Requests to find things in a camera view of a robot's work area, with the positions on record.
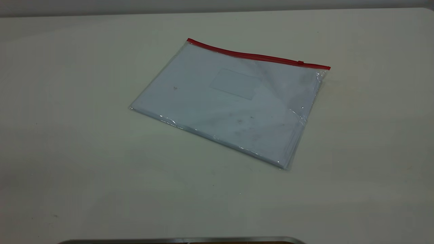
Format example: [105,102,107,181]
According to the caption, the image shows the silver metal frame edge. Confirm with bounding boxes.
[58,236,305,244]

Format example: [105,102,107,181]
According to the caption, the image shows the clear zip bag red zipper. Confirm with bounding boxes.
[128,38,331,170]

